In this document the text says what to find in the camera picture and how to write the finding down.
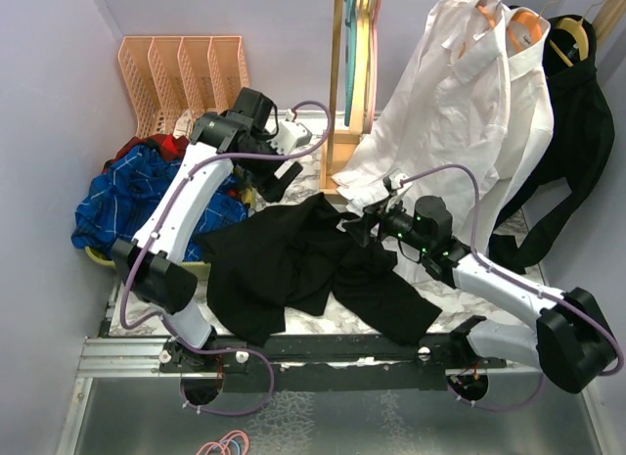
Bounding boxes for wooden clothes rack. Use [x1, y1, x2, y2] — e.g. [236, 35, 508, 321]
[318, 0, 626, 207]

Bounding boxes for white shirt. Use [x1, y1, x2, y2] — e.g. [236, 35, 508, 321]
[333, 0, 511, 243]
[475, 7, 554, 253]

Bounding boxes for hanging black shirt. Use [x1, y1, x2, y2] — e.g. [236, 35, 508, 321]
[488, 20, 615, 274]

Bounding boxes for green laundry basket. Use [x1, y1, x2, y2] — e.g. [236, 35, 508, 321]
[83, 180, 258, 283]

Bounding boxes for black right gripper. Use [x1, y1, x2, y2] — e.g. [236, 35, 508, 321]
[343, 194, 431, 253]

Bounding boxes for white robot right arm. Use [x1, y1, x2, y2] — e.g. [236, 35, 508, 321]
[342, 196, 625, 393]

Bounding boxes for blue plaid shirt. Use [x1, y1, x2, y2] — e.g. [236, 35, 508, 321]
[70, 146, 248, 256]

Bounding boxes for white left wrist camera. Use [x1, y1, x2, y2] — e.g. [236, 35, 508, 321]
[270, 110, 312, 155]

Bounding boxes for aluminium rail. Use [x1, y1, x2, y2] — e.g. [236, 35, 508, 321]
[53, 273, 617, 455]

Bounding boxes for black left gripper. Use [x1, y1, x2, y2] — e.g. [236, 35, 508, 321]
[238, 130, 302, 203]

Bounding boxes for pink hanger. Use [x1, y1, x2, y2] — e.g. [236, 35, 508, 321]
[368, 0, 382, 129]

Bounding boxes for white shirt behind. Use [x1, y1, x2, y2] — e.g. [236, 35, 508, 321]
[475, 7, 554, 253]

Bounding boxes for orange hanger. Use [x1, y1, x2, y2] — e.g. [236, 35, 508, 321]
[458, 5, 506, 61]
[507, 9, 543, 52]

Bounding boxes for pink plastic file organizer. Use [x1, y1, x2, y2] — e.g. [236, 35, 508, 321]
[117, 35, 249, 138]

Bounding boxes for white spiral notebook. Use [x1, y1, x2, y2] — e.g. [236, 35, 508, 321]
[172, 109, 196, 138]

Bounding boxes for orange hanger right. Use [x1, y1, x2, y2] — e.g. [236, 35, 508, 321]
[507, 9, 543, 52]

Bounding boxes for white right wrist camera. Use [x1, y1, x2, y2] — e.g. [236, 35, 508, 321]
[382, 169, 411, 212]

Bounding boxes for white shirt front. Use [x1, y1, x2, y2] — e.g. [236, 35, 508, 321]
[333, 0, 511, 243]

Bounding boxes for black shirt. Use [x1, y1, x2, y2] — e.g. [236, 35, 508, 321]
[194, 194, 441, 345]
[488, 20, 615, 274]

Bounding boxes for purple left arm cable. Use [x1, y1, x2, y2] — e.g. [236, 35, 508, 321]
[119, 100, 336, 417]

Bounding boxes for black base bar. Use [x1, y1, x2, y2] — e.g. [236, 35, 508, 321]
[158, 332, 506, 402]

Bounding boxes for orange hanger left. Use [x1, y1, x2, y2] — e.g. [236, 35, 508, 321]
[458, 5, 506, 61]

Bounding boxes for coloured rubber bands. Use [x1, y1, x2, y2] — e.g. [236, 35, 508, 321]
[197, 430, 250, 455]

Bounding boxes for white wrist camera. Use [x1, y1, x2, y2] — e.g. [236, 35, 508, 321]
[270, 110, 312, 155]
[382, 169, 411, 212]

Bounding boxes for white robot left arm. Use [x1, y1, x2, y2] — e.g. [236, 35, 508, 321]
[111, 88, 312, 372]

